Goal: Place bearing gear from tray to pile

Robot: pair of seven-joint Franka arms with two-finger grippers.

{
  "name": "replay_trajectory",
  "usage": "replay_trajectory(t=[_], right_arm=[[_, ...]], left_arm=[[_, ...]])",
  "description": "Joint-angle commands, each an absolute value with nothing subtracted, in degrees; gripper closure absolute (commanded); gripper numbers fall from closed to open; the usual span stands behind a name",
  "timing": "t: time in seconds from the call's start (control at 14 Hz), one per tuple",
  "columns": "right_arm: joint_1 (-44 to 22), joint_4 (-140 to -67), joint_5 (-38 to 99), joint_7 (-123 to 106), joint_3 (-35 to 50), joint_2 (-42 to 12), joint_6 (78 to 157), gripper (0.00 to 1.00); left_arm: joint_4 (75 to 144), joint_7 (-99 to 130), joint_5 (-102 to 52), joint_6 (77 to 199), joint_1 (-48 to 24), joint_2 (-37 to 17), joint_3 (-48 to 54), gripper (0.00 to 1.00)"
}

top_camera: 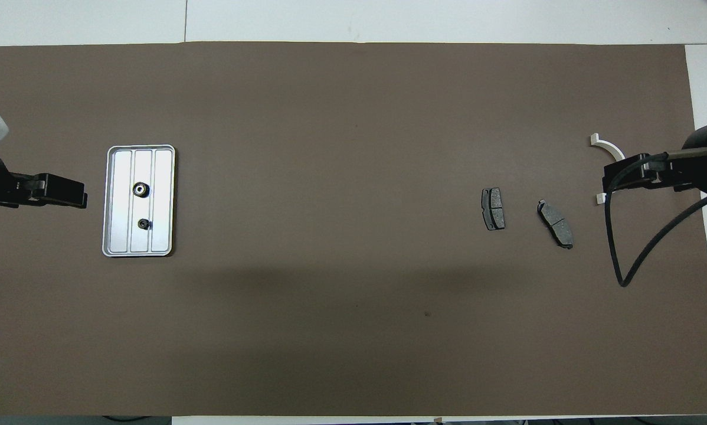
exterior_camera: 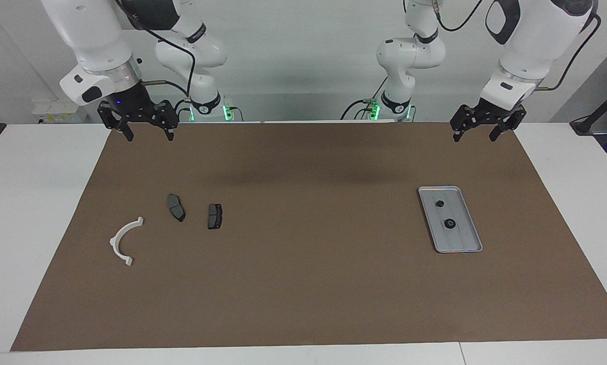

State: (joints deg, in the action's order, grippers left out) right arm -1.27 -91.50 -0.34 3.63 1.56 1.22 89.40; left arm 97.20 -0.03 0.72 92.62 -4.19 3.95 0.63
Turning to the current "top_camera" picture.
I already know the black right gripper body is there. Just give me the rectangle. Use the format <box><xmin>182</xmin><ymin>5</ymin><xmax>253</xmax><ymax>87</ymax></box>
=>
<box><xmin>681</xmin><ymin>120</ymin><xmax>707</xmax><ymax>195</ymax></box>

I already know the silver metal tray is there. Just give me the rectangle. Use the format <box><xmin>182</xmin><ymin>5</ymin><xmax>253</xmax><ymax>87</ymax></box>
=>
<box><xmin>102</xmin><ymin>145</ymin><xmax>176</xmax><ymax>258</ymax></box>

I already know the elongated dark brake pad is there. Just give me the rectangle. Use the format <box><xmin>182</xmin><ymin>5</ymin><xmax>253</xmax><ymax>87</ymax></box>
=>
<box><xmin>536</xmin><ymin>200</ymin><xmax>574</xmax><ymax>250</ymax></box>

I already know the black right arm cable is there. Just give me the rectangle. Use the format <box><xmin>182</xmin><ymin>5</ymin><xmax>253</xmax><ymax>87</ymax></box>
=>
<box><xmin>604</xmin><ymin>148</ymin><xmax>707</xmax><ymax>288</ymax></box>

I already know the rectangular dark brake pad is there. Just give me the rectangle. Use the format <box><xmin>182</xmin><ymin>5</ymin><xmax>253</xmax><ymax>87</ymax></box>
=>
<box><xmin>481</xmin><ymin>188</ymin><xmax>506</xmax><ymax>231</ymax></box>

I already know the brown table mat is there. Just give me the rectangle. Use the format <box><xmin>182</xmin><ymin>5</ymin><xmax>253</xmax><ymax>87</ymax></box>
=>
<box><xmin>0</xmin><ymin>41</ymin><xmax>707</xmax><ymax>417</ymax></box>

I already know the white curved plastic bracket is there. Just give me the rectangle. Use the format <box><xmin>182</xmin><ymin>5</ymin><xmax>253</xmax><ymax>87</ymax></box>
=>
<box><xmin>590</xmin><ymin>133</ymin><xmax>626</xmax><ymax>205</ymax></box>

